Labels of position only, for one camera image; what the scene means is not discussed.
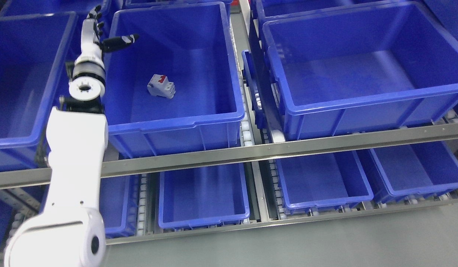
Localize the blue lower bin centre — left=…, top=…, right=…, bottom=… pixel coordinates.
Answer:
left=158, top=163, right=251, bottom=230

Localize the white red circuit breaker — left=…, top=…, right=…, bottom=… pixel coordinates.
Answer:
left=147, top=74, right=176, bottom=99

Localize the blue storage bin right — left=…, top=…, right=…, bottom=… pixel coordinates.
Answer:
left=262, top=1, right=458, bottom=141

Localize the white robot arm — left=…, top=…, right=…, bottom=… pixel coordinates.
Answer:
left=4, top=60, right=108, bottom=267

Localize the blue storage bin centre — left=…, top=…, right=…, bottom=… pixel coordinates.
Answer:
left=103, top=2, right=245, bottom=158

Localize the metal shelf rack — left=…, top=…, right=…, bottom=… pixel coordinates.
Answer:
left=0, top=0, right=458, bottom=262

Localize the blue lower bin far right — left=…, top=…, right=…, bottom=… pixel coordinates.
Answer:
left=357, top=141, right=458, bottom=204

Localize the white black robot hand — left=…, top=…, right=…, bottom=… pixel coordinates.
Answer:
left=75, top=5, right=140, bottom=68

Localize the blue storage bin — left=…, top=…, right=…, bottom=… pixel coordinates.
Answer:
left=103, top=2, right=245, bottom=158
left=262, top=1, right=458, bottom=141
left=0, top=12, right=78, bottom=172

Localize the blue storage bin left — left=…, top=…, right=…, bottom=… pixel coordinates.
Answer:
left=0, top=12, right=78, bottom=172

